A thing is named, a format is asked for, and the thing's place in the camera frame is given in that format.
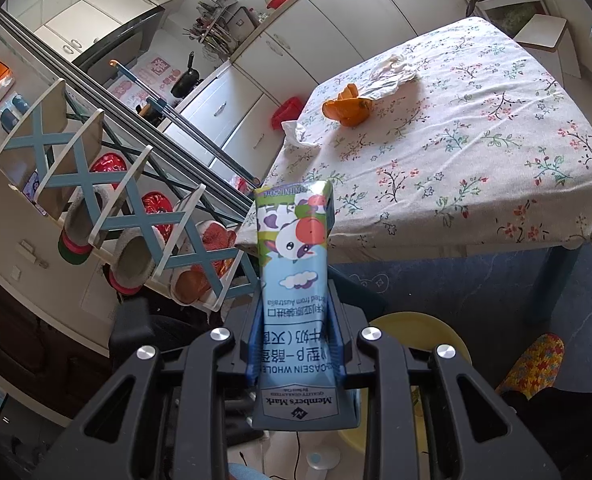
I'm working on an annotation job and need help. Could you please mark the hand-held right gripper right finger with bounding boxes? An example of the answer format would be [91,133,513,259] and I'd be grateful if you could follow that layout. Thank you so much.
[326,280,562,480]

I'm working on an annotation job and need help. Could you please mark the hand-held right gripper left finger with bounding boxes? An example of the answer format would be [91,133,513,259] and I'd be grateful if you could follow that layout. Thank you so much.
[30,295,271,480]

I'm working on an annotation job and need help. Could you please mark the yellow plastic basin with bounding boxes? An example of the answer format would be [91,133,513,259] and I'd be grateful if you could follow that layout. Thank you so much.
[341,311,473,453]

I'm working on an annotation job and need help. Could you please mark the cartoon print milk carton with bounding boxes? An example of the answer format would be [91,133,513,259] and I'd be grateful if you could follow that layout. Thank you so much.
[248,179,361,433]

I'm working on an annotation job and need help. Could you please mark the row of red house shoes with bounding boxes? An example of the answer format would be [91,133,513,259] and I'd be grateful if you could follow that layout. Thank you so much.
[56,152,247,306]

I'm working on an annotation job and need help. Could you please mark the dark blue floor mat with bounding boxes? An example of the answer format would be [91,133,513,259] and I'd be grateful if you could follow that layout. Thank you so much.
[326,240,592,411]

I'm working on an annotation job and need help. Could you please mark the small white round device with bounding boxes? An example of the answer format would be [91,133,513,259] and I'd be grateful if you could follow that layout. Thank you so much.
[308,447,341,471]

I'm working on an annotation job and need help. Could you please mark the dark brown carved panel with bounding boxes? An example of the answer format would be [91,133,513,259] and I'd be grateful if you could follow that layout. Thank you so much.
[0,260,121,411]

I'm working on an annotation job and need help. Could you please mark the colourful knitted slipper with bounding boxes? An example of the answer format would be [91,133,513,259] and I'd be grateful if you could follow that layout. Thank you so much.
[493,332,566,396]

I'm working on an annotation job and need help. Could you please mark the small white tissue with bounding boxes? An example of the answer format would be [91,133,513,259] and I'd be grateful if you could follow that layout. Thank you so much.
[281,120,319,148]

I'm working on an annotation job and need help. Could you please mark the blue and white shoe rack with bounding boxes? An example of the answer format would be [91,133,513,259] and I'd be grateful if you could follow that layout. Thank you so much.
[0,77,267,311]

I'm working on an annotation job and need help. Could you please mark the person's right leg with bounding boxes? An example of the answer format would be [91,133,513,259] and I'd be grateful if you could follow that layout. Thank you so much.
[501,385,592,480]

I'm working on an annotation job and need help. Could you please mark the floral tablecloth table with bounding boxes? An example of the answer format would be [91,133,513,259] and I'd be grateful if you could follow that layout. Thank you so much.
[236,16,592,266]

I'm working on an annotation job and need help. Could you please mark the black frying pan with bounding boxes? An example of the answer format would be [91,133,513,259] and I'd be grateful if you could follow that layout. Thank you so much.
[170,51,201,98]

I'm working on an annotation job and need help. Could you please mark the red-lined waste bin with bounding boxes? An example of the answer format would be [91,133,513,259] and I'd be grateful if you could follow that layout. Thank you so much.
[271,96,304,131]

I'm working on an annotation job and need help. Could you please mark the black range hood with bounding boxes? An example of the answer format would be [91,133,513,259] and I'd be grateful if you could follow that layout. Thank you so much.
[70,7,167,83]

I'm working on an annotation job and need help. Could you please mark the white plastic bag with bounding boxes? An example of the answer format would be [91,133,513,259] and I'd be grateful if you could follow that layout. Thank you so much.
[363,54,417,100]

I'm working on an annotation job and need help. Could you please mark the kitchen utensil rack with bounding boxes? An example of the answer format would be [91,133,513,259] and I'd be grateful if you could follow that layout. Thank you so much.
[183,0,259,56]

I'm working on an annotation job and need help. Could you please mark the white kitchen base cabinets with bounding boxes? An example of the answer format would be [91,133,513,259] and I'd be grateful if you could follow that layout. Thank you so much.
[151,0,472,171]

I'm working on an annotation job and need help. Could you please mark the white stool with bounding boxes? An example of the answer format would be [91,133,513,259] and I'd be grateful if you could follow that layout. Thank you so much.
[513,12,584,81]

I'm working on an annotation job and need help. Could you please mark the grey metal rail bundle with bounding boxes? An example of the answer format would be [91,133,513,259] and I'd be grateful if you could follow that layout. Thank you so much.
[0,7,261,186]

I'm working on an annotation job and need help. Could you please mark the white wall cabinets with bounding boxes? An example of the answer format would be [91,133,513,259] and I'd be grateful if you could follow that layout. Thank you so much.
[33,0,189,61]

